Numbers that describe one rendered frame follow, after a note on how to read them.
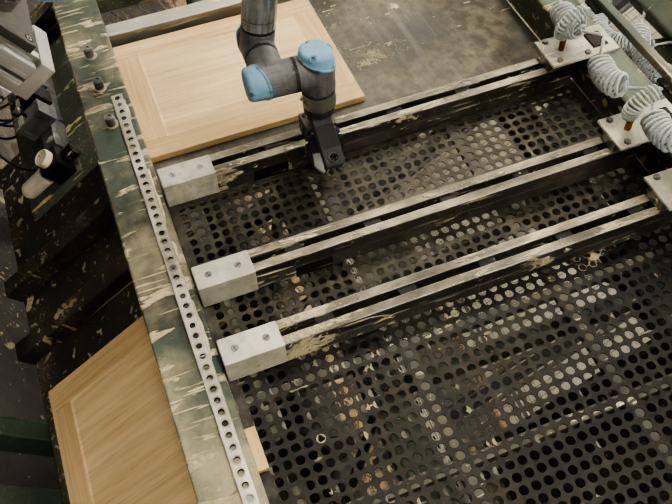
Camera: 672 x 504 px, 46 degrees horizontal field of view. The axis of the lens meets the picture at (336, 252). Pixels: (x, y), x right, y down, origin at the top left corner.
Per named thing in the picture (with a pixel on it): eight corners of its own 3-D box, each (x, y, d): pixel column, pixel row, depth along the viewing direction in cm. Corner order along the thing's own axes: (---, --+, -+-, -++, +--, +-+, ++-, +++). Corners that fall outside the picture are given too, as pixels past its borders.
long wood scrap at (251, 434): (244, 432, 155) (243, 429, 154) (255, 428, 155) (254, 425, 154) (258, 474, 150) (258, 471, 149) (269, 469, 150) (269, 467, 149)
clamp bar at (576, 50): (160, 183, 191) (138, 111, 172) (588, 55, 215) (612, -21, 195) (171, 213, 186) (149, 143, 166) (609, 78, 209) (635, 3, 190)
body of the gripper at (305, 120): (329, 123, 188) (327, 84, 178) (342, 147, 183) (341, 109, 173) (298, 132, 187) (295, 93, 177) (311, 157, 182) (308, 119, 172)
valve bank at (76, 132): (-39, 66, 213) (18, 6, 206) (7, 91, 224) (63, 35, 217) (-16, 201, 186) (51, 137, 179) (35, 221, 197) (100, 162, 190)
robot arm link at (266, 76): (239, 81, 172) (288, 69, 174) (251, 112, 165) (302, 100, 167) (234, 50, 166) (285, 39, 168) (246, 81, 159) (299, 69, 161)
